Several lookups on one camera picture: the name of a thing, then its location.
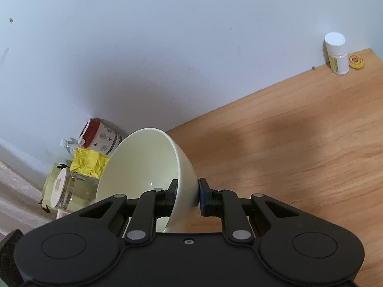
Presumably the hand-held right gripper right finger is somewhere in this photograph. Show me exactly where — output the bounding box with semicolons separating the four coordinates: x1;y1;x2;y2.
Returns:
199;178;300;245

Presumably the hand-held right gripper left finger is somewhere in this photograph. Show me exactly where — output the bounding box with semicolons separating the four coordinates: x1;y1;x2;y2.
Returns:
78;179;179;243

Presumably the pale green bowl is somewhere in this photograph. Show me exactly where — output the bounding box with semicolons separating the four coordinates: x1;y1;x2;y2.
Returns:
95;128;200;234

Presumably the red lid patterned tumbler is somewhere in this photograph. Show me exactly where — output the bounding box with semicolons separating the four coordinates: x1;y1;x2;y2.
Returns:
79;118;128;156

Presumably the yellow foil bag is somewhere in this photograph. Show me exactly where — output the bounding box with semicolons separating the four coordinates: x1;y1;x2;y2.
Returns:
70;147;110;179

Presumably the glass kettle with cream lid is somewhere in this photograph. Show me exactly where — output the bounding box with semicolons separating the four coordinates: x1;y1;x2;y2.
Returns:
49;167;101;219

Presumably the clear plastic water bottle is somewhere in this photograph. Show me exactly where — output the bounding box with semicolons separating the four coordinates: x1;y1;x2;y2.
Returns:
60;137;85;157

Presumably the light green bag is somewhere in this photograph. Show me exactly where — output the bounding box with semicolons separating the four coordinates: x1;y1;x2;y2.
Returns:
39;162;72;213

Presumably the white pill bottle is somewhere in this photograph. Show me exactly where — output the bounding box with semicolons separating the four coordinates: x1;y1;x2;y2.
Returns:
324;32;349;75

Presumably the small yellow round object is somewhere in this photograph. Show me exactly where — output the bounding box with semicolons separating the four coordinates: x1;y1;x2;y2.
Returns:
348;54;366;70

